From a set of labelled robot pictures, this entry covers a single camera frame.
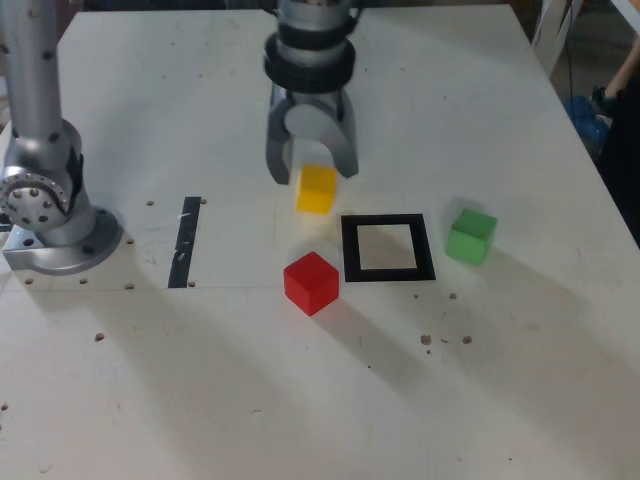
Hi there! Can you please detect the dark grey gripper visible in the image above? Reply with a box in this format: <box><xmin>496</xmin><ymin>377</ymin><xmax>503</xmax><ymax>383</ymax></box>
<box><xmin>265</xmin><ymin>81</ymin><xmax>362</xmax><ymax>188</ymax></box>

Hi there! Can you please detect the yellow cube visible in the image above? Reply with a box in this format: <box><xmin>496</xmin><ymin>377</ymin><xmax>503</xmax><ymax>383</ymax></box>
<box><xmin>294</xmin><ymin>163</ymin><xmax>339</xmax><ymax>216</ymax></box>

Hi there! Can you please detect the red cube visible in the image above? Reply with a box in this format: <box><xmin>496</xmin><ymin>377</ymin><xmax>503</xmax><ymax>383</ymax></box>
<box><xmin>282</xmin><ymin>251</ymin><xmax>341</xmax><ymax>318</ymax></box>

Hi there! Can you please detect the green cube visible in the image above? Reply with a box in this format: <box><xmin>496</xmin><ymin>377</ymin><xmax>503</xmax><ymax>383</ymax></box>
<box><xmin>444</xmin><ymin>208</ymin><xmax>499</xmax><ymax>267</ymax></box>

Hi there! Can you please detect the black tape square outline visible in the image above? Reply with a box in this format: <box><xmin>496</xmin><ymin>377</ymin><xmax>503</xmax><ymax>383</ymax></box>
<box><xmin>340</xmin><ymin>213</ymin><xmax>437</xmax><ymax>283</ymax></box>

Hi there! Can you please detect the black tape strip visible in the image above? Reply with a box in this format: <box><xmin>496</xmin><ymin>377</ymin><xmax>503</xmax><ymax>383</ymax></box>
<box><xmin>167</xmin><ymin>196</ymin><xmax>203</xmax><ymax>290</ymax></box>

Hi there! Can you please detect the blue plastic bag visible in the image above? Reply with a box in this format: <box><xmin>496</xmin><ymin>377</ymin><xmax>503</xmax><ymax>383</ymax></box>
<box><xmin>562</xmin><ymin>94</ymin><xmax>611</xmax><ymax>161</ymax></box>

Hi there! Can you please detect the person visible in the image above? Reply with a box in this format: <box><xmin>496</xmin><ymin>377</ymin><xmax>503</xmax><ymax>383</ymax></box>
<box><xmin>594</xmin><ymin>47</ymin><xmax>640</xmax><ymax>249</ymax></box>

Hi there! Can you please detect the white metal beam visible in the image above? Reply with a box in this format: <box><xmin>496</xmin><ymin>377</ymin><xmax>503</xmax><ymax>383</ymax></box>
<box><xmin>610</xmin><ymin>0</ymin><xmax>640</xmax><ymax>32</ymax></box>

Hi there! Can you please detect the white metal frame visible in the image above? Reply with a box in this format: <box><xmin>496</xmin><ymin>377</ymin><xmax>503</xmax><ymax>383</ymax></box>
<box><xmin>530</xmin><ymin>0</ymin><xmax>586</xmax><ymax>81</ymax></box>

